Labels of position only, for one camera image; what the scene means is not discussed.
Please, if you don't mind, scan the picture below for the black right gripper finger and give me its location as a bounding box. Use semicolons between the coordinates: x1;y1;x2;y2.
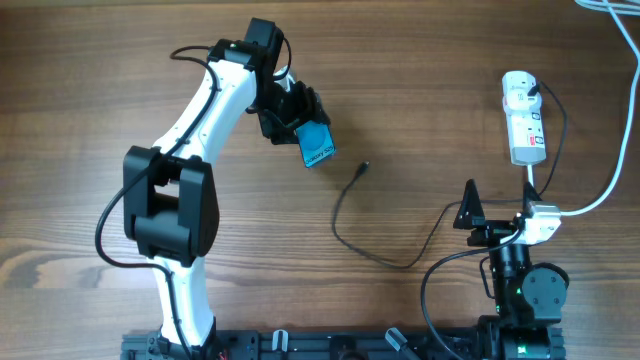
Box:
522;182;541;213
453;179;486;230

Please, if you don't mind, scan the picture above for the turquoise screen smartphone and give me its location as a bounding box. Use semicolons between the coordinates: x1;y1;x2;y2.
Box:
296;121;336;168

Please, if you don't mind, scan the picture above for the black charging cable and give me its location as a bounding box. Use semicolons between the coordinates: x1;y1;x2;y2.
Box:
331;81;569;270

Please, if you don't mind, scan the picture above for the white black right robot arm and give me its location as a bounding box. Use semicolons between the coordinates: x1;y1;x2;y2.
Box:
420;179;570;359

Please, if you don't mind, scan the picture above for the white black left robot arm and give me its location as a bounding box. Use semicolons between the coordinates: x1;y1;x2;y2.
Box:
94;18;336;359

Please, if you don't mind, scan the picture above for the white charger plug adapter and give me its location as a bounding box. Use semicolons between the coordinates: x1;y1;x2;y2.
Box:
502;80;542;116

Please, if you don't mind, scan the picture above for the white power strip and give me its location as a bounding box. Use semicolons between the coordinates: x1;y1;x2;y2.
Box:
501;70;548;167

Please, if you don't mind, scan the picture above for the white power strip cable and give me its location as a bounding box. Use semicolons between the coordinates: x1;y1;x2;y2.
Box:
525;0;640;218

